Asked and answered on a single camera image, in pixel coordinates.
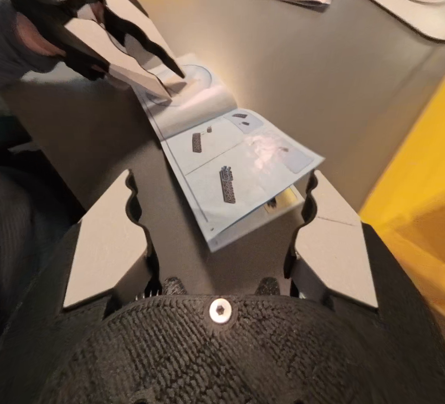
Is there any person's left hand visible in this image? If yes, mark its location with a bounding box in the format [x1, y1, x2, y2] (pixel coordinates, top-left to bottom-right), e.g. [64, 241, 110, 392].
[14, 14, 67, 59]

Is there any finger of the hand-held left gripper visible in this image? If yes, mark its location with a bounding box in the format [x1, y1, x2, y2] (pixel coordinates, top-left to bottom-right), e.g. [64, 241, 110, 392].
[64, 17, 172, 100]
[102, 0, 186, 80]

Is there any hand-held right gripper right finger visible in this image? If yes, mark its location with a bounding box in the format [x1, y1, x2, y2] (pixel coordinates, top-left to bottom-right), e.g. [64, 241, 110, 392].
[283, 169, 379, 309]

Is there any yellow plastic bin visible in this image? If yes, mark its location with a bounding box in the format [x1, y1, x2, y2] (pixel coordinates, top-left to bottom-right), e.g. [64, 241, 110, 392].
[358, 77, 445, 321]

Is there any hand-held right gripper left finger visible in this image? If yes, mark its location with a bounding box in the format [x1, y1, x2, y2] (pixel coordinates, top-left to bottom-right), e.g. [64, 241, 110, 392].
[63, 169, 162, 309]

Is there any snake instruction booklet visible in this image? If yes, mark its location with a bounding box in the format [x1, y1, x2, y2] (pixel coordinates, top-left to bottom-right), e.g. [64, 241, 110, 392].
[134, 53, 325, 253]

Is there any person's left forearm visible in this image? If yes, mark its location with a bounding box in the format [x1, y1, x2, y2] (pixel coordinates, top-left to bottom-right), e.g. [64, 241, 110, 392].
[0, 0, 39, 88]

